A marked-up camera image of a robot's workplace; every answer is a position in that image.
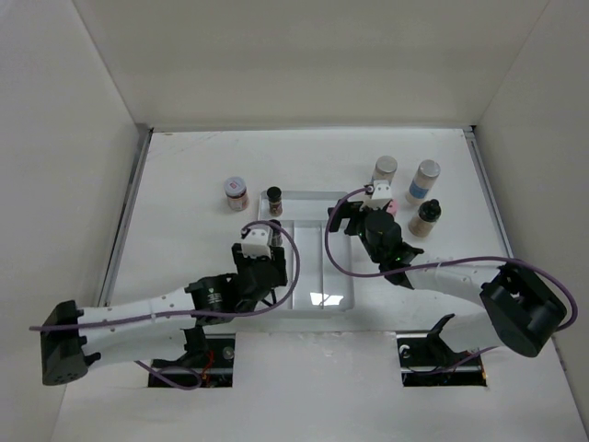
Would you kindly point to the right black knob grinder bottle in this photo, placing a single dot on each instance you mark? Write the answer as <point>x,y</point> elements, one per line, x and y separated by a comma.
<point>429,212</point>

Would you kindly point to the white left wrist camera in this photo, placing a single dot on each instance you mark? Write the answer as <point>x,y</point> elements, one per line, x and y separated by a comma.
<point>256,244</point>

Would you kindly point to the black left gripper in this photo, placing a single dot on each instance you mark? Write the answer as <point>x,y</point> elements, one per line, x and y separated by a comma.
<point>276,259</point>

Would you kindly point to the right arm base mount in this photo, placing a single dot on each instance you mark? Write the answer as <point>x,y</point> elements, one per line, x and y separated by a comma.
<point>425,360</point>

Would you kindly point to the pink cap seasoning bottle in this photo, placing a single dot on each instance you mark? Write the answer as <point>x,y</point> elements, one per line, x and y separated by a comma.
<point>392,207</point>

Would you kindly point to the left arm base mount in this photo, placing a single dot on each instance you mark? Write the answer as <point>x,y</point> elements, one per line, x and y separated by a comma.
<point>207,362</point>

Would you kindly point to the silver lid beige jar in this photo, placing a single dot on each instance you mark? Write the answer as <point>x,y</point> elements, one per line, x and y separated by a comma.
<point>385,169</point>

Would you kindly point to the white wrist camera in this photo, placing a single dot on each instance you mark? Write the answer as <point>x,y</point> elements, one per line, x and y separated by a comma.
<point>378,195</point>
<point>256,244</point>

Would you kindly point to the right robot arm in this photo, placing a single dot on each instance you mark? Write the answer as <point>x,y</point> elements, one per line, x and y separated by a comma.
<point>517,307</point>

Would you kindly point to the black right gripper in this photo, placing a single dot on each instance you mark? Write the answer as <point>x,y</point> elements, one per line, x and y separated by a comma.
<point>346,209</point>

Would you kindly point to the white lid orange label jar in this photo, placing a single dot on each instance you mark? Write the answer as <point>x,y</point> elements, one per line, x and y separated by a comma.
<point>236,193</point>

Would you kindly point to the small black cap spice bottle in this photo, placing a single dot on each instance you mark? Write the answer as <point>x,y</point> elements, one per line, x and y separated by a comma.
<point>274,196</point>

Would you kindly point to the white plastic organizer tray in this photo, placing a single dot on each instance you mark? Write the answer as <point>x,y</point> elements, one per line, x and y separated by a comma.
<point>322,290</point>

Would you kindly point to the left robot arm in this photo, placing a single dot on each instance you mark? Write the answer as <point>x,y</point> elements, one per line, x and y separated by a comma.
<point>75,340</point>

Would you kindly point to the blue label sago jar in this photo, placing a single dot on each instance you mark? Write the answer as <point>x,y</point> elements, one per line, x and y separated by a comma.
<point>424,179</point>

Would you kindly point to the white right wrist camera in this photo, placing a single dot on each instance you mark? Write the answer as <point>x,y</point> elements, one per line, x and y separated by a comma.
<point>378,195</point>

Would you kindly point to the aluminium table edge rail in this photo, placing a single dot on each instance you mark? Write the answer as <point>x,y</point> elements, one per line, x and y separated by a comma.
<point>103,292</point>

